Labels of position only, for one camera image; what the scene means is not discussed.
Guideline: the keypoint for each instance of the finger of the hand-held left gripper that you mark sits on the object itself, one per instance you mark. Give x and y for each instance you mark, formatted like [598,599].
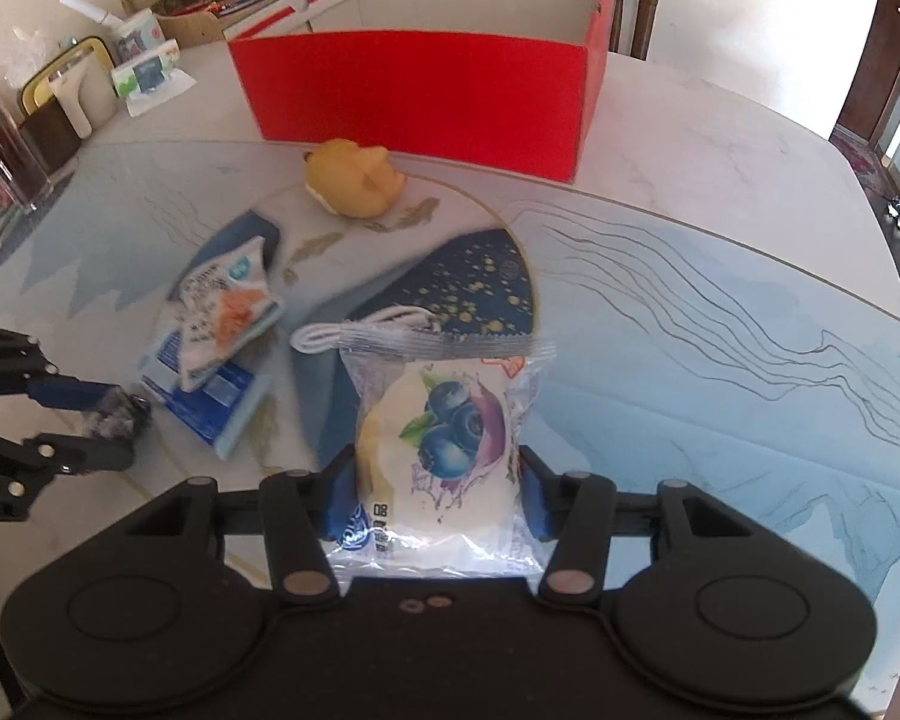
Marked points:
[75,394]
[82,456]

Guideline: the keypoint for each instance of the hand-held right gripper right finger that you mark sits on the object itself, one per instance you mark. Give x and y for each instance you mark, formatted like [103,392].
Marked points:
[534,499]

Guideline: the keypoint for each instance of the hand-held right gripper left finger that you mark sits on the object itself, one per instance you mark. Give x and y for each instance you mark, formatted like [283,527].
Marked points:
[337,499]

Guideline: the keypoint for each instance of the black snack packet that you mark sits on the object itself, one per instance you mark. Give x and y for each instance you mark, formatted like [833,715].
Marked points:
[116,414]

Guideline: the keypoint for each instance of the blueberry bread packet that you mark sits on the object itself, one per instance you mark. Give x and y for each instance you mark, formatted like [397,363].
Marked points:
[442,457]

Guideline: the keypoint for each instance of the blue snack packet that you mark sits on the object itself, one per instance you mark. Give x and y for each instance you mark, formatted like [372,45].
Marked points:
[210,397]

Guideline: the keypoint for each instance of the white orange snack packet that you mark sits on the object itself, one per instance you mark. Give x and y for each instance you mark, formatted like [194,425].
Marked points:
[221,307]

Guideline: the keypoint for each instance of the yellow plush toy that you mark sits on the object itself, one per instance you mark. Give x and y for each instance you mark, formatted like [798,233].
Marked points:
[356,176]

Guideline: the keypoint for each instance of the red cardboard box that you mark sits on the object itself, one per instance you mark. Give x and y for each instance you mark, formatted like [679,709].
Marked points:
[420,97]

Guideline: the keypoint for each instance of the white blue patterned desktop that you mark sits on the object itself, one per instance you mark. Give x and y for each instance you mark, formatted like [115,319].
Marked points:
[682,165]

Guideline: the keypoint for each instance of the glass bottle white lid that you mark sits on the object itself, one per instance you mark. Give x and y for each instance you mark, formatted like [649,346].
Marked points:
[4,150]

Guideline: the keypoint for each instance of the brown cup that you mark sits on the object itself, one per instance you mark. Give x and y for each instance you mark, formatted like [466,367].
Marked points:
[49,139]

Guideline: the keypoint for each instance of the yellow black tray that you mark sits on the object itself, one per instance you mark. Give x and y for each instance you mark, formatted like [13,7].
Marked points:
[41,86]

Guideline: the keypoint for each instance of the tissue pack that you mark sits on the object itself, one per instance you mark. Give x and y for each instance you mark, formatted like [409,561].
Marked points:
[148,75]

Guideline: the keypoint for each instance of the clear plastic bag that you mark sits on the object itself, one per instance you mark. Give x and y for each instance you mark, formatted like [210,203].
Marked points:
[34,52]

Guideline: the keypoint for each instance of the white printed cup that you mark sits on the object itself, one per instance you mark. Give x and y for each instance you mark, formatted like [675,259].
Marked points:
[136,31]

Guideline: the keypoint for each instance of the white paper roll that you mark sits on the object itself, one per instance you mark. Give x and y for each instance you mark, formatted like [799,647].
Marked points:
[90,9]

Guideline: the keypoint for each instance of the patterned door rug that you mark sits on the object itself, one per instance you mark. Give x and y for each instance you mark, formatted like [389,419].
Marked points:
[855,157]

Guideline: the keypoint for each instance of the dark brown door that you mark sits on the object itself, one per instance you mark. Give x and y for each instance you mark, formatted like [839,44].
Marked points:
[881,52]

